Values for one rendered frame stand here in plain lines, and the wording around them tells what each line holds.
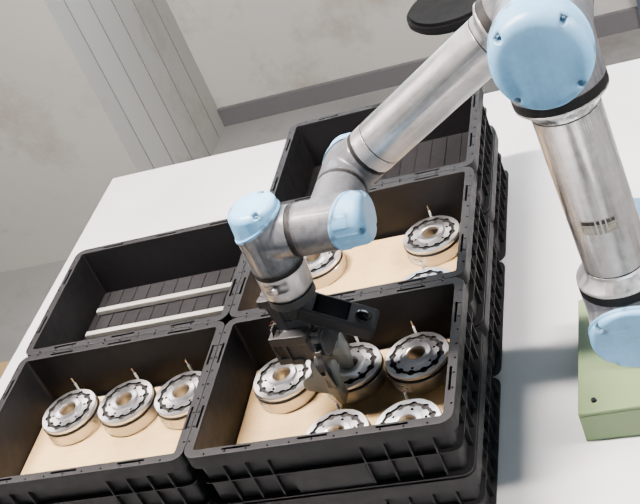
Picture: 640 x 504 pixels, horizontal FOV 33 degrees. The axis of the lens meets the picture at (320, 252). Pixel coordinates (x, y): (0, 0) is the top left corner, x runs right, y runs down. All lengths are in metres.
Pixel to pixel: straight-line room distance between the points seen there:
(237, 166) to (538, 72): 1.55
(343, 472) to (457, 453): 0.16
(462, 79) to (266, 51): 2.97
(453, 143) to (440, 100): 0.73
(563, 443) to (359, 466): 0.33
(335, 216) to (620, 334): 0.40
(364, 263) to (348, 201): 0.51
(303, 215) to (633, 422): 0.57
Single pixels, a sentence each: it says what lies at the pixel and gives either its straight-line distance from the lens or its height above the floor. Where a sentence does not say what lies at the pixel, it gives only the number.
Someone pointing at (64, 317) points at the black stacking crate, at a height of 0.90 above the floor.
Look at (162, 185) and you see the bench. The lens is 2.79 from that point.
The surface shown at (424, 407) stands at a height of 0.86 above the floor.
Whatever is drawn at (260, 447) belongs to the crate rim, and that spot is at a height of 0.93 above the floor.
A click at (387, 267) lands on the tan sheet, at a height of 0.83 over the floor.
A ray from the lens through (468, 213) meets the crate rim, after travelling 1.79.
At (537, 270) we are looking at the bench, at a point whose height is 0.70.
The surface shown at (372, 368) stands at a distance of 1.68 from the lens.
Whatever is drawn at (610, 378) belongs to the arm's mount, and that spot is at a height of 0.76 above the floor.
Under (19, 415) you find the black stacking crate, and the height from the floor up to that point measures 0.89.
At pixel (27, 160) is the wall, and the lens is 4.01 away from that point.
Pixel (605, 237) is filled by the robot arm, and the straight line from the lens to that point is 1.40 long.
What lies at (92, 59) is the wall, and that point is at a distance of 3.79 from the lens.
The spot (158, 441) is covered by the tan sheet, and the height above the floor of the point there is 0.83.
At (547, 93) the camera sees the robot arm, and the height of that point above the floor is 1.31.
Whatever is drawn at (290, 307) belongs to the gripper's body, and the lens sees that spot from 1.55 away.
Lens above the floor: 1.93
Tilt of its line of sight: 33 degrees down
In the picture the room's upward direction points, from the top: 25 degrees counter-clockwise
